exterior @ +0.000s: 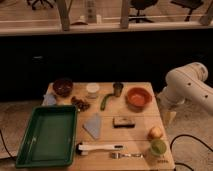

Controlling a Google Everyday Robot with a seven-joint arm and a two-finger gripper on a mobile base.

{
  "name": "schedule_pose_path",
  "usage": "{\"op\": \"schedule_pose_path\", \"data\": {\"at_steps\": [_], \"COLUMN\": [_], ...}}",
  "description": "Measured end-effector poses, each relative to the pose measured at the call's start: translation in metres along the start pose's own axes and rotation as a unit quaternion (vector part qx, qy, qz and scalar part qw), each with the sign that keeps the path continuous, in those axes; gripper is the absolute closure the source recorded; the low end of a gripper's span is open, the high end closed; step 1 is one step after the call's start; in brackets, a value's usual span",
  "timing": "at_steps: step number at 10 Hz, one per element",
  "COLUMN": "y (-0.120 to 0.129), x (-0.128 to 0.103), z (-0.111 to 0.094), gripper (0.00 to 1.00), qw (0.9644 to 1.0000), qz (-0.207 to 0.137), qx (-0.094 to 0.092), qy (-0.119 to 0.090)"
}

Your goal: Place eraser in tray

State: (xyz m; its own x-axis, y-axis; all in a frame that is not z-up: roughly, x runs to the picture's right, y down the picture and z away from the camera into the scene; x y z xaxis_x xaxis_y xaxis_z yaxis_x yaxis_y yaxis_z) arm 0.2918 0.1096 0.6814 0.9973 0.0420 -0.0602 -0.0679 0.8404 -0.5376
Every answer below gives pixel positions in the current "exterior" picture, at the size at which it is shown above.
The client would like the silver fork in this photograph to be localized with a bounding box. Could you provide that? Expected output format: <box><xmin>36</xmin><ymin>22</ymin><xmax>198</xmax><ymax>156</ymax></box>
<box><xmin>110</xmin><ymin>153</ymin><xmax>143</xmax><ymax>159</ymax></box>

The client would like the light blue cloth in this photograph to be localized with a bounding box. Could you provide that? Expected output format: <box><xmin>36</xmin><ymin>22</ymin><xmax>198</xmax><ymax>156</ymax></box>
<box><xmin>43</xmin><ymin>94</ymin><xmax>57</xmax><ymax>106</ymax></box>

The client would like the orange bowl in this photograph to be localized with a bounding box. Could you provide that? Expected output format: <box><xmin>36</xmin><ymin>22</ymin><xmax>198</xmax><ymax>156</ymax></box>
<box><xmin>126</xmin><ymin>87</ymin><xmax>152</xmax><ymax>108</ymax></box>

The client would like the brown grape bunch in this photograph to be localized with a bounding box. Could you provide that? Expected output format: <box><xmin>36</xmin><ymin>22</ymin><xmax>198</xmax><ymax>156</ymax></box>
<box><xmin>71</xmin><ymin>96</ymin><xmax>90</xmax><ymax>111</ymax></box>

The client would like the dark red bowl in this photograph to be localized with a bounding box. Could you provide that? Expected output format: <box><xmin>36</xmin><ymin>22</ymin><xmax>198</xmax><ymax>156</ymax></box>
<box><xmin>53</xmin><ymin>78</ymin><xmax>73</xmax><ymax>97</ymax></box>

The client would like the office chair left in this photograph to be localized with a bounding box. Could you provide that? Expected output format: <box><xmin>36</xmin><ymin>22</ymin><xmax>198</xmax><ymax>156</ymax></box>
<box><xmin>26</xmin><ymin>0</ymin><xmax>56</xmax><ymax>10</ymax></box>

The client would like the white handled brush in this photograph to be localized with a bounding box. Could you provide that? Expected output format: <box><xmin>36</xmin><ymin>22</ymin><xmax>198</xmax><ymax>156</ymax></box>
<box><xmin>76</xmin><ymin>143</ymin><xmax>124</xmax><ymax>155</ymax></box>

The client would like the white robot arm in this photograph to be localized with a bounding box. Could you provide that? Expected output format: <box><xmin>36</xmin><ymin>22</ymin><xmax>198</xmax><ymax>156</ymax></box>
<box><xmin>157</xmin><ymin>62</ymin><xmax>213</xmax><ymax>126</ymax></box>

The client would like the black floor cable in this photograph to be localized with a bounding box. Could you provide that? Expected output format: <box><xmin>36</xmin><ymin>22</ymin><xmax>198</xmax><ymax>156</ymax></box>
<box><xmin>169</xmin><ymin>133</ymin><xmax>213</xmax><ymax>171</ymax></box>

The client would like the green plastic tray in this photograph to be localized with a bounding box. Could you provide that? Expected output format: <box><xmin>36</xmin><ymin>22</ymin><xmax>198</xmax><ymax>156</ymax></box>
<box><xmin>15</xmin><ymin>105</ymin><xmax>77</xmax><ymax>168</ymax></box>

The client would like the black cable left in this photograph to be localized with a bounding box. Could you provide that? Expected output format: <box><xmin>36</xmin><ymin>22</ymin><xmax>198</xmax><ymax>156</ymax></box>
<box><xmin>0</xmin><ymin>129</ymin><xmax>16</xmax><ymax>163</ymax></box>

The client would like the office chair right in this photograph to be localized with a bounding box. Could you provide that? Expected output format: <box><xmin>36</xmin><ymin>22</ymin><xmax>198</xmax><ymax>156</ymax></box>
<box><xmin>171</xmin><ymin>0</ymin><xmax>204</xmax><ymax>22</ymax></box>

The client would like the grey triangular cloth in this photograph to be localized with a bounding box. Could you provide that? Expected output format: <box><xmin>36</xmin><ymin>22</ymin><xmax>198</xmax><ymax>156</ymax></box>
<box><xmin>83</xmin><ymin>113</ymin><xmax>101</xmax><ymax>140</ymax></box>

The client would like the green cucumber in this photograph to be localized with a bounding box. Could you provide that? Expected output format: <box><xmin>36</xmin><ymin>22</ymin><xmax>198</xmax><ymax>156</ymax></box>
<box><xmin>100</xmin><ymin>93</ymin><xmax>114</xmax><ymax>111</ymax></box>

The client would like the red yellow apple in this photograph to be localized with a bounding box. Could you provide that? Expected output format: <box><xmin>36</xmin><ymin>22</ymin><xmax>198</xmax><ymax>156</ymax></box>
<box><xmin>148</xmin><ymin>126</ymin><xmax>163</xmax><ymax>139</ymax></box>

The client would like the office chair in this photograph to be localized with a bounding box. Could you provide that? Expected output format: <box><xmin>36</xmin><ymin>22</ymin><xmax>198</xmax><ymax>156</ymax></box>
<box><xmin>171</xmin><ymin>0</ymin><xmax>204</xmax><ymax>22</ymax></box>
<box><xmin>129</xmin><ymin>0</ymin><xmax>158</xmax><ymax>23</ymax></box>
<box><xmin>26</xmin><ymin>0</ymin><xmax>56</xmax><ymax>10</ymax></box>

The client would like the dark metal cup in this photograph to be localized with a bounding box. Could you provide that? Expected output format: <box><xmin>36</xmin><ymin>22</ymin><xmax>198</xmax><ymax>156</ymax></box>
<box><xmin>113</xmin><ymin>82</ymin><xmax>124</xmax><ymax>97</ymax></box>

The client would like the office chair middle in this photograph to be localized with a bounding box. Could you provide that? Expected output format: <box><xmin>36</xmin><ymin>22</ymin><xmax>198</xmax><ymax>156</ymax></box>
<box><xmin>129</xmin><ymin>0</ymin><xmax>158</xmax><ymax>23</ymax></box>

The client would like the green lidded cup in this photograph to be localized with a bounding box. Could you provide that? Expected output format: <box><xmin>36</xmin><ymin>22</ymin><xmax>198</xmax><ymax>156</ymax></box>
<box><xmin>146</xmin><ymin>139</ymin><xmax>167</xmax><ymax>162</ymax></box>

